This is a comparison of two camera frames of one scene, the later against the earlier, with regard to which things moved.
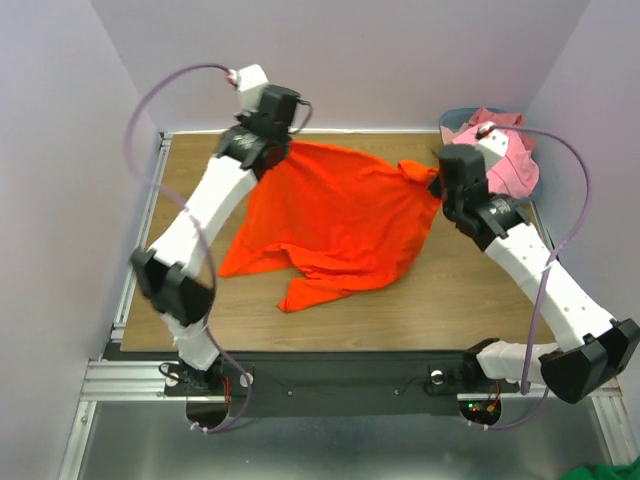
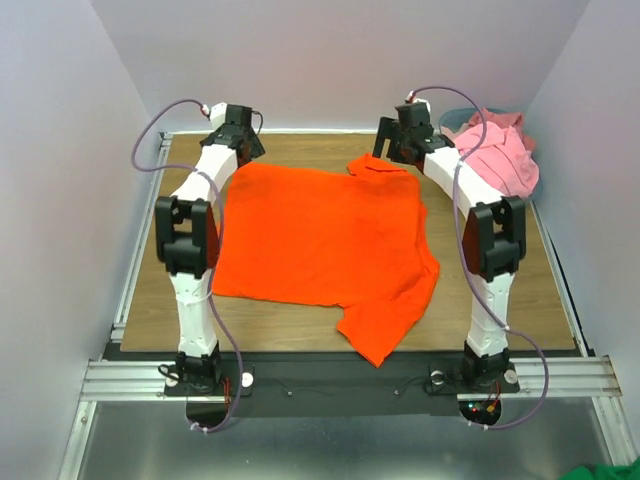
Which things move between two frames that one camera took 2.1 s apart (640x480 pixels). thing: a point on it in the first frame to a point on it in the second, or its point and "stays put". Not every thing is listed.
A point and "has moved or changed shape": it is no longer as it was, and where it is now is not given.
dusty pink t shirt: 505,120 stays put
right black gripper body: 439,185 to 382,138
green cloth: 605,472 stays put
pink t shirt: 516,174 stays put
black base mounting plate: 334,384 stays put
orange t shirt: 332,221 has moved or changed shape
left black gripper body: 245,118 to 255,149
